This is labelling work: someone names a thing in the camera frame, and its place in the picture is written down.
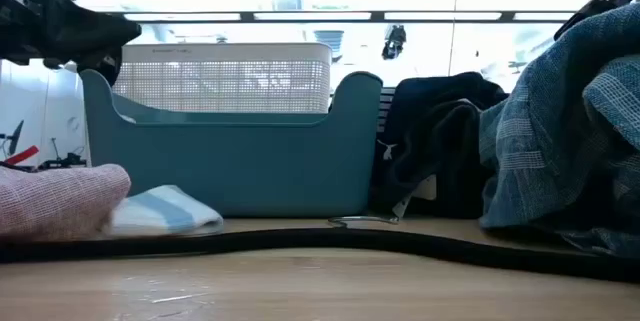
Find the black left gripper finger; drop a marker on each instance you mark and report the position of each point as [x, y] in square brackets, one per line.
[106, 65]

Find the blue checked towel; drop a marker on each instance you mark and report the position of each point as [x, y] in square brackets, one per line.
[550, 136]

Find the pink woven cloth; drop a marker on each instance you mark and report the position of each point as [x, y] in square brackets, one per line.
[55, 201]

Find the dark navy garment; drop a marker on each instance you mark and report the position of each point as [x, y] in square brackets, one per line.
[440, 151]

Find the black background machine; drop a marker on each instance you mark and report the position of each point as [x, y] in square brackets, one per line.
[62, 161]

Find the white perforated plastic basket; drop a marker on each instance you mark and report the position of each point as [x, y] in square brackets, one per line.
[225, 81]

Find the white blue striped sock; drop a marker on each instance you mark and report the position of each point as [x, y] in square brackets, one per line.
[165, 211]

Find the teal plastic bin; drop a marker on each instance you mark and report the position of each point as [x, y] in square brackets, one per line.
[240, 171]

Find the ceiling air vent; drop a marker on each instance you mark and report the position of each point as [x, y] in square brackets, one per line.
[329, 41]

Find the black hanging ceiling camera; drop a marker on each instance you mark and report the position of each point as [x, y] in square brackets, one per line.
[395, 41]

